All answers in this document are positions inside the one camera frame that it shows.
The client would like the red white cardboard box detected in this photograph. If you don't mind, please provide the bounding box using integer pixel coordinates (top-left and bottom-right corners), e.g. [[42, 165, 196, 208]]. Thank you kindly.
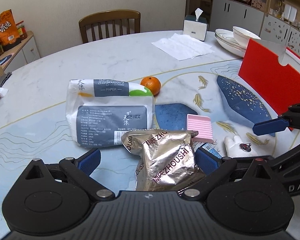
[[239, 39, 300, 116]]

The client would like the white paper napkin sheet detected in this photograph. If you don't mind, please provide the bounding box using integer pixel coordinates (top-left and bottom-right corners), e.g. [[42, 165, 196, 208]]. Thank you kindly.
[[152, 34, 214, 61]]

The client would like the white side cabinet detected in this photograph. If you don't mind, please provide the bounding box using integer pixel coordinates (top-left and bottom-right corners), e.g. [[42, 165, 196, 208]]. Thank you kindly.
[[0, 31, 41, 73]]

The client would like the white gold-rimmed bowl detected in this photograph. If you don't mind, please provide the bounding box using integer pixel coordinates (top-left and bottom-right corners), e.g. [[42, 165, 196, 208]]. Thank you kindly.
[[232, 26, 260, 49]]

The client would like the red lidded jar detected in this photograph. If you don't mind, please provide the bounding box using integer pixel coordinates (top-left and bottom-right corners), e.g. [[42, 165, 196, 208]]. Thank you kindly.
[[16, 21, 28, 40]]

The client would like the white tissue paper pack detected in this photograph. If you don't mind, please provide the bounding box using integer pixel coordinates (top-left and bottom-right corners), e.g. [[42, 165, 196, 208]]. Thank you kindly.
[[66, 79, 154, 148]]

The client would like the orange tangerine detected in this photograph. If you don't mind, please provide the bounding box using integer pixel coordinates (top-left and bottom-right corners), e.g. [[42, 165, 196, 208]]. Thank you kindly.
[[140, 76, 161, 96]]

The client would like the white gold-rimmed plate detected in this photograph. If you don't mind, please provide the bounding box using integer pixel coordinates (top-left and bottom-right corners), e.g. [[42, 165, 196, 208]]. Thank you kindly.
[[215, 29, 246, 58]]

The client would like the white wall cabinet unit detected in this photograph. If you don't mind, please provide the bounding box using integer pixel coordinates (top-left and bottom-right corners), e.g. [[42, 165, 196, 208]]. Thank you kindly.
[[209, 0, 300, 56]]

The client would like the green white tissue box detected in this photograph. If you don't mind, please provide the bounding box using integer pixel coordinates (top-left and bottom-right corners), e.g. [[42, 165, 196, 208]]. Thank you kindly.
[[183, 8, 208, 41]]

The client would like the brown wooden chair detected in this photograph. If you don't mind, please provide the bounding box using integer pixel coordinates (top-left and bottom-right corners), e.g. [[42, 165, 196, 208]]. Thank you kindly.
[[78, 9, 141, 43]]

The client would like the pink ribbed square tray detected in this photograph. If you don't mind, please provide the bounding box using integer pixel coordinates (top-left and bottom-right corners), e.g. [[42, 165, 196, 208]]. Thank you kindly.
[[187, 114, 214, 143]]

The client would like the orange snack bag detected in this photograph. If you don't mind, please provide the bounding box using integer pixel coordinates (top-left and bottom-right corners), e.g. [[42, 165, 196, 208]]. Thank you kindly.
[[0, 9, 20, 46]]

